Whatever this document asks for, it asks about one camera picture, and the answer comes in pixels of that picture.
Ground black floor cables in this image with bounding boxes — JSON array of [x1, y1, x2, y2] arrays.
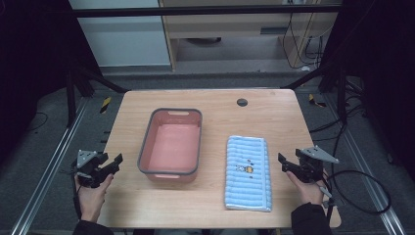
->
[[307, 79, 371, 143]]

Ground pink plastic basin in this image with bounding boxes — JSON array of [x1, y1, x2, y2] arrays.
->
[[137, 108, 204, 184]]

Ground yellow black tape marker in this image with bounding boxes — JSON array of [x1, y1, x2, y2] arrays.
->
[[307, 93, 328, 109], [99, 96, 113, 115]]

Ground light wooden desk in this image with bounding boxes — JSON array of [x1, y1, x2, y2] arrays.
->
[[158, 0, 344, 71]]

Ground black horizontal frame bar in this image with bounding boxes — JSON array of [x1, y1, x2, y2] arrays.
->
[[69, 4, 344, 18]]

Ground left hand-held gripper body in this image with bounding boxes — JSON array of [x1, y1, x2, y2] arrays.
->
[[71, 149, 110, 189]]

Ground blue striped towel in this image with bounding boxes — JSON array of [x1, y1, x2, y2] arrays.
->
[[223, 135, 273, 212]]

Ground thick black looped cable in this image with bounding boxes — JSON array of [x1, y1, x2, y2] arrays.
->
[[321, 169, 392, 216]]

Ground grey cable plug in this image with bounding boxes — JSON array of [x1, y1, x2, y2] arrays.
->
[[316, 182, 337, 210]]

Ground thin black cable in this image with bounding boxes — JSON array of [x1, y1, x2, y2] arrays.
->
[[71, 180, 83, 220]]

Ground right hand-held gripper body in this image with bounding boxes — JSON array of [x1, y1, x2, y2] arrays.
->
[[295, 145, 341, 184]]

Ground person's right hand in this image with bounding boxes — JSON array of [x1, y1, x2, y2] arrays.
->
[[286, 169, 329, 207]]

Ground aluminium rail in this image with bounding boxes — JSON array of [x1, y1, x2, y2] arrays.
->
[[322, 93, 407, 235], [9, 97, 91, 235]]

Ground white cabinet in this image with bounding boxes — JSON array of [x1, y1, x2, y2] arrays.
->
[[68, 0, 172, 69]]

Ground black curtain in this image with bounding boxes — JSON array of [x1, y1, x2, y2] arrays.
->
[[321, 0, 415, 184], [0, 0, 103, 165]]

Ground black hanging cables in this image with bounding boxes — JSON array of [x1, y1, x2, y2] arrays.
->
[[281, 12, 325, 71]]

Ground person's left hand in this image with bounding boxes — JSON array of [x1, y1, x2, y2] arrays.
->
[[73, 172, 115, 223]]

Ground black metal stand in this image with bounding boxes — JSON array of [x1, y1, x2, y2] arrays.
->
[[281, 60, 349, 125], [64, 63, 130, 129]]

